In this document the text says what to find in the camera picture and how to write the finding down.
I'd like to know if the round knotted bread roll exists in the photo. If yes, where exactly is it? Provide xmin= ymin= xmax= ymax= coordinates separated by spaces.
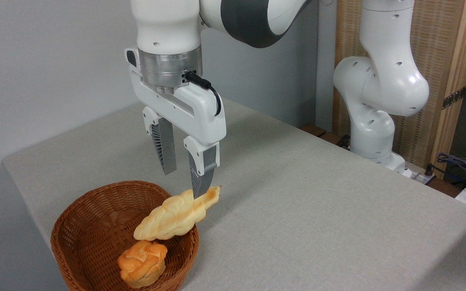
xmin=117 ymin=240 xmax=168 ymax=289

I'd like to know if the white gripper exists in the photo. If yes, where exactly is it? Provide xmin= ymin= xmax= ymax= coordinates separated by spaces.
xmin=125 ymin=48 xmax=227 ymax=199

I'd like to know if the black metal screen hinge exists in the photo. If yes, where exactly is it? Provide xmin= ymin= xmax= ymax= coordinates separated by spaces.
xmin=442 ymin=86 xmax=466 ymax=110

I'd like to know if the wooden folding screen panel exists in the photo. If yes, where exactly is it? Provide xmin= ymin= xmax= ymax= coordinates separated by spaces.
xmin=332 ymin=0 xmax=466 ymax=181

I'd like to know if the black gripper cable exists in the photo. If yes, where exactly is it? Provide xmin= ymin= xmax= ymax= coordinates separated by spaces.
xmin=185 ymin=72 xmax=222 ymax=117

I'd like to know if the bundle of dark cables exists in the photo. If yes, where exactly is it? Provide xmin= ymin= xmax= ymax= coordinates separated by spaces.
xmin=426 ymin=152 xmax=466 ymax=190

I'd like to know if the long braided bread loaf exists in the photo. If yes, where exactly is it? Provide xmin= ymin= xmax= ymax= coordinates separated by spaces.
xmin=133 ymin=186 xmax=222 ymax=242

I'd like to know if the brown wicker basket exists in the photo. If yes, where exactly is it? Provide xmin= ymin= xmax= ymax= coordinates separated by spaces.
xmin=51 ymin=180 xmax=200 ymax=291

